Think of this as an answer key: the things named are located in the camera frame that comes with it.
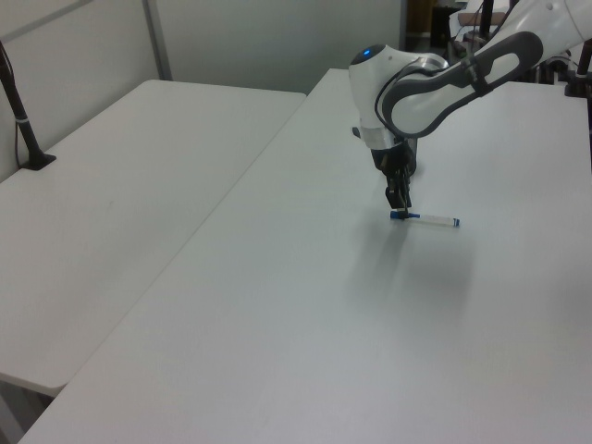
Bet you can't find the blue and white marker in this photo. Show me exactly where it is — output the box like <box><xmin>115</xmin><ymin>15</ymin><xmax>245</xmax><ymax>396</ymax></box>
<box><xmin>389</xmin><ymin>210</ymin><xmax>462</xmax><ymax>229</ymax></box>

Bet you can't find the grey partition post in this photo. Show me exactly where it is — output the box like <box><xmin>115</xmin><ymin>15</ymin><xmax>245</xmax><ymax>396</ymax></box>
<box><xmin>142</xmin><ymin>0</ymin><xmax>174</xmax><ymax>82</ymax></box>

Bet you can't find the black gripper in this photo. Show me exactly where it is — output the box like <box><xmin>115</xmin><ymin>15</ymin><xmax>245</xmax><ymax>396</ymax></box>
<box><xmin>369</xmin><ymin>140</ymin><xmax>414</xmax><ymax>222</ymax></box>

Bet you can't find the brown wooden cabinet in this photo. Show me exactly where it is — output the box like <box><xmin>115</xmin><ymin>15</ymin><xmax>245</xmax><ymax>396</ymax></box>
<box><xmin>406</xmin><ymin>0</ymin><xmax>463</xmax><ymax>48</ymax></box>

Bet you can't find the black camera stand pole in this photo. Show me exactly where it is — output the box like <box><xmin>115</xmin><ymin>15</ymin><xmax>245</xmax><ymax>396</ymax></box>
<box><xmin>0</xmin><ymin>39</ymin><xmax>58</xmax><ymax>173</ymax></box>
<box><xmin>562</xmin><ymin>39</ymin><xmax>592</xmax><ymax>99</ymax></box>

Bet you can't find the white side table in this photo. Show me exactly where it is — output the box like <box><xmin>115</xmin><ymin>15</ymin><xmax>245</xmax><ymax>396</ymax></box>
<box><xmin>0</xmin><ymin>79</ymin><xmax>309</xmax><ymax>398</ymax></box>

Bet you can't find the dark background pole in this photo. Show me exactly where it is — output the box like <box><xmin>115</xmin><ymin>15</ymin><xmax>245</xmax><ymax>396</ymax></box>
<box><xmin>477</xmin><ymin>0</ymin><xmax>496</xmax><ymax>39</ymax></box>

